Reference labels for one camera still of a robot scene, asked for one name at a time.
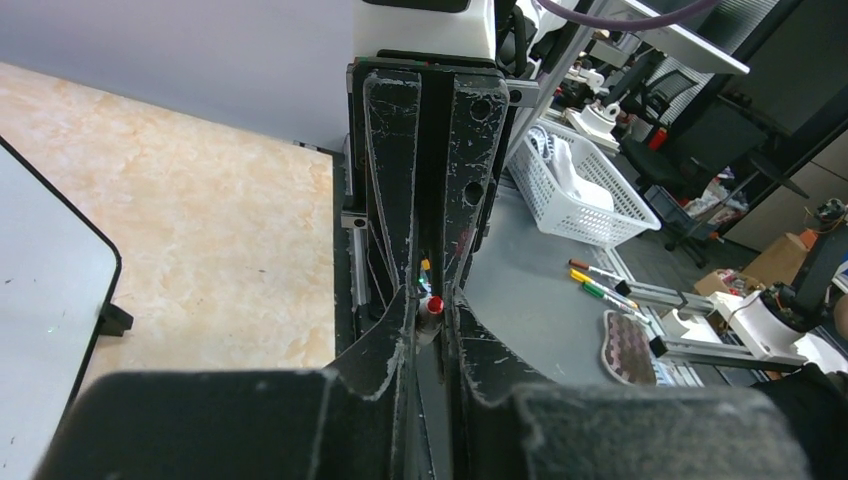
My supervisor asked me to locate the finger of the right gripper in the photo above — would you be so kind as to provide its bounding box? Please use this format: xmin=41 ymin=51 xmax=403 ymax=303
xmin=442 ymin=75 xmax=509 ymax=295
xmin=363 ymin=69 xmax=421 ymax=289

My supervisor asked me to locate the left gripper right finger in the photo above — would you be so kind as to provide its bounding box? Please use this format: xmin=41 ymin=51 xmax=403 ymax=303
xmin=445 ymin=292 xmax=811 ymax=479

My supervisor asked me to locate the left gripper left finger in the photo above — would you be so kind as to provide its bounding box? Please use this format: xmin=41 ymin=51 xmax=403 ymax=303
xmin=35 ymin=288 xmax=414 ymax=479

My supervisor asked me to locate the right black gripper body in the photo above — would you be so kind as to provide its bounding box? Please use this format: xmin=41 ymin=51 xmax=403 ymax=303
xmin=348 ymin=50 xmax=516 ymax=279

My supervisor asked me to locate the red capped white marker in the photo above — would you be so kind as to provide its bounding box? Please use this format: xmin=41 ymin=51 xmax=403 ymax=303
xmin=416 ymin=295 xmax=444 ymax=347

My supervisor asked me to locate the black framed whiteboard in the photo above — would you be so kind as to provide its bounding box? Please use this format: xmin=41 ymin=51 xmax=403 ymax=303
xmin=1 ymin=141 xmax=121 ymax=479

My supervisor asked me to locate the white robot base outside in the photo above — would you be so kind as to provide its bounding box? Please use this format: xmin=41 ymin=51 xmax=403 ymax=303
xmin=708 ymin=291 xmax=847 ymax=373

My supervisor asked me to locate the white plastic basket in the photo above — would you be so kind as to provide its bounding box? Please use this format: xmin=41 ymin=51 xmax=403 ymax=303
xmin=508 ymin=119 xmax=661 ymax=248

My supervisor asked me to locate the checkered oval pad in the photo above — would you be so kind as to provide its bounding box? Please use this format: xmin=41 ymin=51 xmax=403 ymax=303
xmin=600 ymin=310 xmax=657 ymax=386

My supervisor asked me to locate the brown marker on desk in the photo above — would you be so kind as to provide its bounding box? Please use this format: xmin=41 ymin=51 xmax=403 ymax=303
xmin=568 ymin=259 xmax=624 ymax=281

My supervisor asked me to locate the green marker on desk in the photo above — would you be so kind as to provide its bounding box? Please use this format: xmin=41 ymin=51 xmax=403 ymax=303
xmin=582 ymin=283 xmax=650 ymax=324

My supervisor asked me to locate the aluminium extrusion bar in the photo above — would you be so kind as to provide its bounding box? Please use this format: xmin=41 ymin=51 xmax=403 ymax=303
xmin=614 ymin=280 xmax=715 ymax=316

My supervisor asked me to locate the black office chair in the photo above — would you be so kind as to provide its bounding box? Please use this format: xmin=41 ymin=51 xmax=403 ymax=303
xmin=621 ymin=104 xmax=809 ymax=267

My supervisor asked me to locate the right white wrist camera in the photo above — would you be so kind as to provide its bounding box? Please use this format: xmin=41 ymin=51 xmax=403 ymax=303
xmin=353 ymin=1 xmax=496 ymax=61

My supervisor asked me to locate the right aluminium frame rail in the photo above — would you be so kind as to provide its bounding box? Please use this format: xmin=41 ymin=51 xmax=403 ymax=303
xmin=338 ymin=134 xmax=369 ymax=312

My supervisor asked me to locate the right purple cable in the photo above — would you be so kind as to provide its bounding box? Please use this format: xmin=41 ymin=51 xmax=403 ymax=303
xmin=535 ymin=0 xmax=723 ymax=32

